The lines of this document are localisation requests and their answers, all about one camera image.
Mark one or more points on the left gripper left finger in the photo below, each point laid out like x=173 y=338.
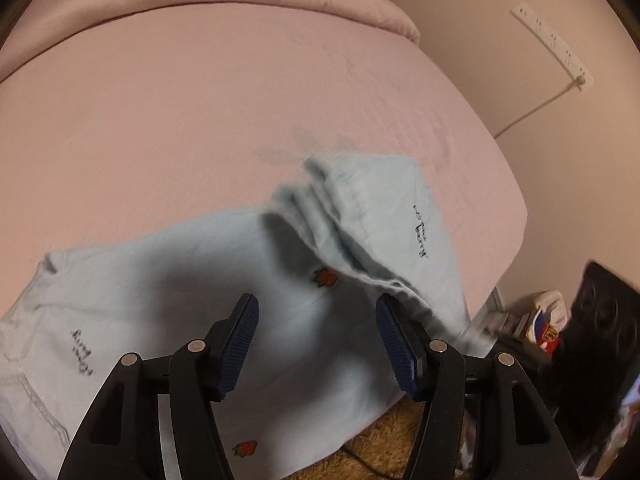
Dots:
x=202 y=373

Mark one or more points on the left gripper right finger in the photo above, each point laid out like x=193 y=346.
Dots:
x=432 y=373

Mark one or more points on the light blue pants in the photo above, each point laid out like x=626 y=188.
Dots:
x=316 y=373

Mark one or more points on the brown fluffy rug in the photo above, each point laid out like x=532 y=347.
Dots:
x=381 y=451

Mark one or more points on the black box device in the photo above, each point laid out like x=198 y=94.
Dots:
x=597 y=359

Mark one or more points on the pink bed sheet mattress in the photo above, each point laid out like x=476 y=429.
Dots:
x=160 y=117

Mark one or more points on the white power strip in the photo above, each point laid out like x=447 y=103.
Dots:
x=559 y=49

